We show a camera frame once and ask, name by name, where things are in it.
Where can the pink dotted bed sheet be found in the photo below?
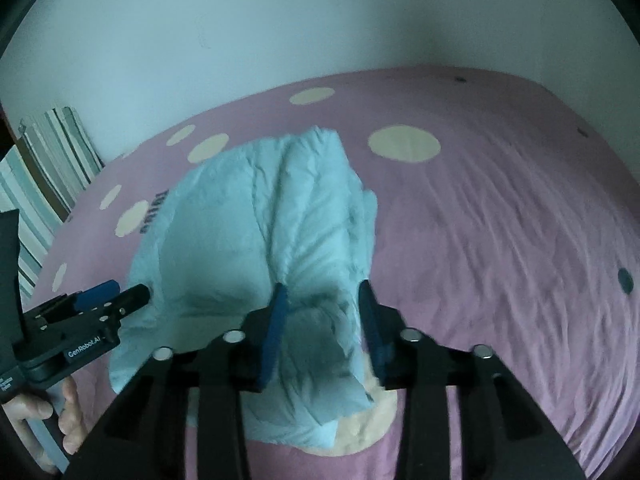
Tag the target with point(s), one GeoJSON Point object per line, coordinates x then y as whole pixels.
{"type": "Point", "coordinates": [500, 210]}

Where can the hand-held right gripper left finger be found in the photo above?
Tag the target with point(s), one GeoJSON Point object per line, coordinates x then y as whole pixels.
{"type": "Point", "coordinates": [272, 332]}

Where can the light blue quilted jacket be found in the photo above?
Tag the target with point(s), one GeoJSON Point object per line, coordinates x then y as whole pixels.
{"type": "Point", "coordinates": [300, 210]}

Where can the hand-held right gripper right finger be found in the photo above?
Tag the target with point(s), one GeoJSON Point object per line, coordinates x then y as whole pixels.
{"type": "Point", "coordinates": [375, 340]}

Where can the striped curtain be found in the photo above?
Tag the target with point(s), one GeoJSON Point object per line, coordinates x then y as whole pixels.
{"type": "Point", "coordinates": [57, 155]}

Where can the striped cushion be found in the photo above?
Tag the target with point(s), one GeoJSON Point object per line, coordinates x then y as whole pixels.
{"type": "Point", "coordinates": [25, 200]}

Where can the person's left hand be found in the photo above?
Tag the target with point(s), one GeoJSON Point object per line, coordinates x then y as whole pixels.
{"type": "Point", "coordinates": [72, 410]}

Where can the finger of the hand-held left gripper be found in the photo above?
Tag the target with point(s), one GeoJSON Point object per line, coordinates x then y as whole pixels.
{"type": "Point", "coordinates": [100, 292]}
{"type": "Point", "coordinates": [132, 296]}

